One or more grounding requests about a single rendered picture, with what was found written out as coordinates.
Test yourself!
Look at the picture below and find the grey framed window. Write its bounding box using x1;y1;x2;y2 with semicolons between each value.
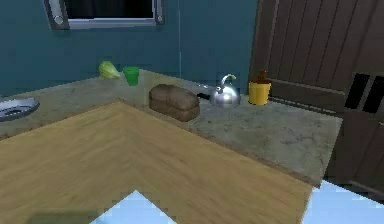
42;0;166;31

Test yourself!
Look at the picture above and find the silver kettle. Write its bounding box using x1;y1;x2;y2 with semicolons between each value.
209;73;242;108

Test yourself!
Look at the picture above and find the brown bread loaf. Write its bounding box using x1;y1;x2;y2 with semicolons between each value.
148;83;201;123

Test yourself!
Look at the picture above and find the wooden kitchen counter cabinet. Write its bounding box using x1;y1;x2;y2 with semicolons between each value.
0;68;344;224

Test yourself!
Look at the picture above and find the grey metal sink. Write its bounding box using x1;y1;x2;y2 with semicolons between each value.
0;97;41;123

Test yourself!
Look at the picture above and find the green cup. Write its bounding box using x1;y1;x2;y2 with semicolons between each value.
122;66;140;87

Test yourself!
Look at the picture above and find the dark brown wooden door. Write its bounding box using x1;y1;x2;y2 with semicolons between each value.
248;0;384;201

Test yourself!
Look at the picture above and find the yellow soap dispenser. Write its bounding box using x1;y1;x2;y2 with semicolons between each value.
248;69;272;106

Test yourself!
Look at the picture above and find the green lettuce head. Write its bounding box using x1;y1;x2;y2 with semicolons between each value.
97;60;121;80

